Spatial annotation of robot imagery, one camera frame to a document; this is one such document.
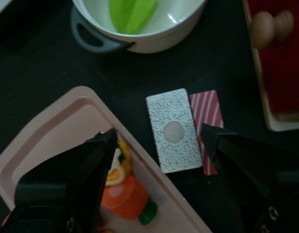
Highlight white speckled rice block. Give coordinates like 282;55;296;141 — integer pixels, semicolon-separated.
145;87;205;175

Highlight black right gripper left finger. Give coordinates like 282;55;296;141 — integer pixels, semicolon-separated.
0;127;119;233

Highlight yellow white egg piece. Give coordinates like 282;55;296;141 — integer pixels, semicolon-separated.
101;130;134;187

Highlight white plate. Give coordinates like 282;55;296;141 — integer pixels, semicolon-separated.
0;85;214;233

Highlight red striped fish slice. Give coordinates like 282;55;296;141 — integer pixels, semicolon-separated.
189;89;225;177

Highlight red wooden box with knob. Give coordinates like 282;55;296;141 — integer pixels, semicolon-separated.
241;0;299;133

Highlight white pot grey handles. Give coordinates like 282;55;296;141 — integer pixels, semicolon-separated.
70;0;209;55

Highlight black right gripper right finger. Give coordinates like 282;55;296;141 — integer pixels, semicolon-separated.
200;123;299;233

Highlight green lettuce leaf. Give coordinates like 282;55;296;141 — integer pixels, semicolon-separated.
109;0;161;35

